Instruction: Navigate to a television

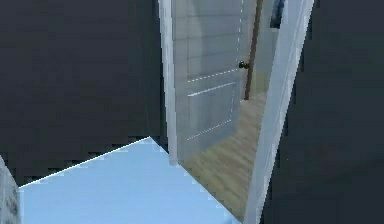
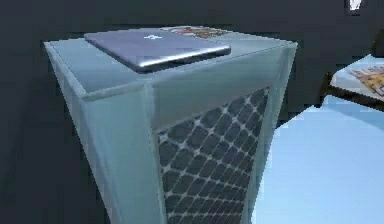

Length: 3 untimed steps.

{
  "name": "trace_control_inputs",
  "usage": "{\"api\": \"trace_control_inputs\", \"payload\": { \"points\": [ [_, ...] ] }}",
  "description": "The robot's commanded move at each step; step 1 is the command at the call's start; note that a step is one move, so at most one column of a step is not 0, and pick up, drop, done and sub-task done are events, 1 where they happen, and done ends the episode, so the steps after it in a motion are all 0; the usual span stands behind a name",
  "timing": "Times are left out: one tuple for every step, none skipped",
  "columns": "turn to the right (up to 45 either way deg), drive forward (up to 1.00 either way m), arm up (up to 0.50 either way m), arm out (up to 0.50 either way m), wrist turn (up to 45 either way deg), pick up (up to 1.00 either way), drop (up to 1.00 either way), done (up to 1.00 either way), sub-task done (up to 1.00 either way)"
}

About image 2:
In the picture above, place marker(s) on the pale blue bed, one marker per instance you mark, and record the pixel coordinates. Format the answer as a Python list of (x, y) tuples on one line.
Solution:
[(326, 160)]

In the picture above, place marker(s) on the small white wall object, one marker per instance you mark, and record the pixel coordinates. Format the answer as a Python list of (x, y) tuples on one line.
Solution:
[(355, 4)]

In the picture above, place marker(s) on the pale blue lattice-front cabinet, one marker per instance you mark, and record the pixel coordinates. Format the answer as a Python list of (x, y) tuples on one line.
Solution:
[(116, 133)]

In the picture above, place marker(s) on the grey closed laptop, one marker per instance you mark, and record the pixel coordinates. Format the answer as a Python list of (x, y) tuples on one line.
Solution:
[(150, 46)]

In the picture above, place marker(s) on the colourful printed book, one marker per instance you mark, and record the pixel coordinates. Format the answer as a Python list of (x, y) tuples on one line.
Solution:
[(363, 78), (200, 31)]

